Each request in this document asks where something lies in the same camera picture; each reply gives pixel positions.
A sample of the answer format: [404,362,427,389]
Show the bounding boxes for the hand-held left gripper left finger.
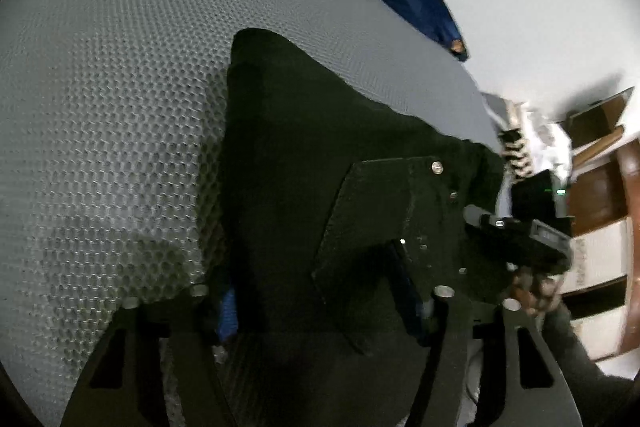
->
[60,284,241,427]

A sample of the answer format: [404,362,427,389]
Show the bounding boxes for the grey honeycomb mattress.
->
[0,0,501,427]

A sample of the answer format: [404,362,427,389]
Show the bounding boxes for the black white striped cloth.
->
[497,99,536,182]

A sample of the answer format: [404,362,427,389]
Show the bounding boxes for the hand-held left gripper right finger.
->
[392,239,586,427]

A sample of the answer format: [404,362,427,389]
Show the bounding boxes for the black pants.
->
[205,28,506,427]

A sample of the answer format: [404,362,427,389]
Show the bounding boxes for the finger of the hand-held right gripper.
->
[429,158,481,220]
[400,237,508,288]

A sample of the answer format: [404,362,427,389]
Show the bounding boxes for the person's right hand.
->
[507,264,563,319]

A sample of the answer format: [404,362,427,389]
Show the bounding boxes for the wooden cabinet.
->
[560,87,640,308]

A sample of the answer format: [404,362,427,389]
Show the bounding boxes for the white crumpled cloth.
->
[480,92,576,188]

